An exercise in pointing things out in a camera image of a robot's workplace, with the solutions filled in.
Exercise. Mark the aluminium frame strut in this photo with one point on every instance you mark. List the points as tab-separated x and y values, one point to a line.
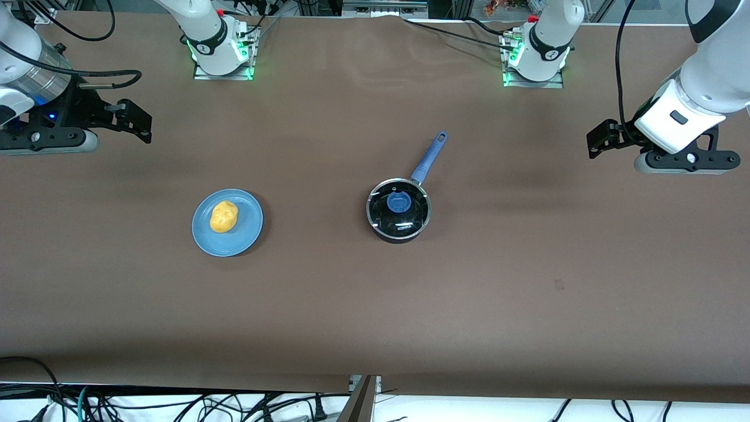
600	9

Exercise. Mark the orange toy figure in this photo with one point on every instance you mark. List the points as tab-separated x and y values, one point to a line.
495	7

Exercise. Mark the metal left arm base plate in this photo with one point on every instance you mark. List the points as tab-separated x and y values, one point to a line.
554	84

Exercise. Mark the grey metal frame panel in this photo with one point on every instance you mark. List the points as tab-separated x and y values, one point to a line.
381	9

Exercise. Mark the aluminium frame corner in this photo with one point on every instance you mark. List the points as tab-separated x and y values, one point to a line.
44	17

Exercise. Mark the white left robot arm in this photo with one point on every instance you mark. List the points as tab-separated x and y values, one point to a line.
720	76

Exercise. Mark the brown table cover sheet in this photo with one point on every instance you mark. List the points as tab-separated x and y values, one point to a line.
351	305

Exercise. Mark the blue round plate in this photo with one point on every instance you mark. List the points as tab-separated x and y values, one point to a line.
246	234

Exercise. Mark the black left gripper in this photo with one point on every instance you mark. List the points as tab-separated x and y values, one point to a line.
622	134

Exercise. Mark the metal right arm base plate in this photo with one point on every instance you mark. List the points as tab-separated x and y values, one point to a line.
202	75

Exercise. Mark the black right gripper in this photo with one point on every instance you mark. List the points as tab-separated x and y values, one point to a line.
81	109

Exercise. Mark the metal table post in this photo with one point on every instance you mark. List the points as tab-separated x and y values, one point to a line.
363	404

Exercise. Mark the glass lid with blue knob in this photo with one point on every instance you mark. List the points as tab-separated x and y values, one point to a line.
410	217

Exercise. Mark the yellow potato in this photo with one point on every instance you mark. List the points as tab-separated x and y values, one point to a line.
224	217

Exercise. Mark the black power plug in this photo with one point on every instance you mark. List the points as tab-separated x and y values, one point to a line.
318	407

